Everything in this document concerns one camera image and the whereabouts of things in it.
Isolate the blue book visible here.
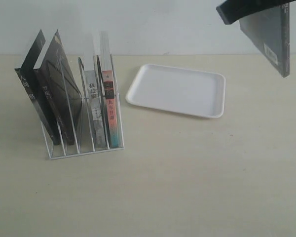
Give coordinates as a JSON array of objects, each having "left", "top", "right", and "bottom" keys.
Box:
[{"left": 239, "top": 3, "right": 290, "bottom": 78}]

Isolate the black book white title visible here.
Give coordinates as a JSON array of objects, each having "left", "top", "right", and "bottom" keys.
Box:
[{"left": 14, "top": 30, "right": 60, "bottom": 145}]

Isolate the dark brown book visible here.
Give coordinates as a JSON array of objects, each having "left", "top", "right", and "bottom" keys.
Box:
[{"left": 33, "top": 30, "right": 82, "bottom": 145}]

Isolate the white plastic tray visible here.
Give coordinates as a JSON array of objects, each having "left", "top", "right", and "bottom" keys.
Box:
[{"left": 126, "top": 64, "right": 226, "bottom": 119}]

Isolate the white wire book rack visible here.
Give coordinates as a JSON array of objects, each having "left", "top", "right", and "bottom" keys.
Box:
[{"left": 42, "top": 55, "right": 124, "bottom": 160}]

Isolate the pink red book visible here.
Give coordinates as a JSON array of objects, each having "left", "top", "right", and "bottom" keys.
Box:
[{"left": 96, "top": 31, "right": 121, "bottom": 148}]

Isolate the grey white book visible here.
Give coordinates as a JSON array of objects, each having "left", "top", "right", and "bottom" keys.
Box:
[{"left": 84, "top": 33, "right": 107, "bottom": 150}]

